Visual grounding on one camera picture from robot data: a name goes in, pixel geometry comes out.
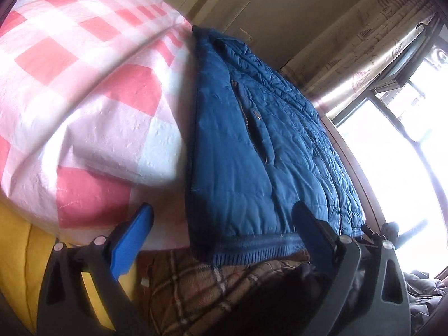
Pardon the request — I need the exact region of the dark cloth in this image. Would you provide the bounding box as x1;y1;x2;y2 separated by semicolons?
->
402;271;448;323

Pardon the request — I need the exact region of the black cloth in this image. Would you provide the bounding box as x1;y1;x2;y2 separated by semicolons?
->
245;262;335;336

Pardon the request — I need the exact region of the window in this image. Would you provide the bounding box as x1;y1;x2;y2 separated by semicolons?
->
329;17;448;277

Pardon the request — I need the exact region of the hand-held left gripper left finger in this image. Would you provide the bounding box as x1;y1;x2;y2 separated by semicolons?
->
37;203;155;336

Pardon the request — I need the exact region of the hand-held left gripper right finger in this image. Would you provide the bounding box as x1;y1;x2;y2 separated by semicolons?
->
291;201;411;336

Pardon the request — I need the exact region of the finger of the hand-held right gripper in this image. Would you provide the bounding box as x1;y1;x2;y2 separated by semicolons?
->
362;219;429;249

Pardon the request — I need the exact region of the yellow flowered bedsheet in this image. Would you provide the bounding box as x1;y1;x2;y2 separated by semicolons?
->
0;199;141;336

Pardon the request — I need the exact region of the pink checked sheet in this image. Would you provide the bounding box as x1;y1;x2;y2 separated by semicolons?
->
0;0;197;253

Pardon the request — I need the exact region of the blue quilted jacket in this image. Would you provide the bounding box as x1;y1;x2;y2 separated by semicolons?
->
185;25;366;267

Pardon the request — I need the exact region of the brown plaid blanket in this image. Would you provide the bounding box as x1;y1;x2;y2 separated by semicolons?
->
135;248;337;336

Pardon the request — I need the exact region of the printed curtain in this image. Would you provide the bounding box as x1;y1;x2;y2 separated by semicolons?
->
280;0;442;120

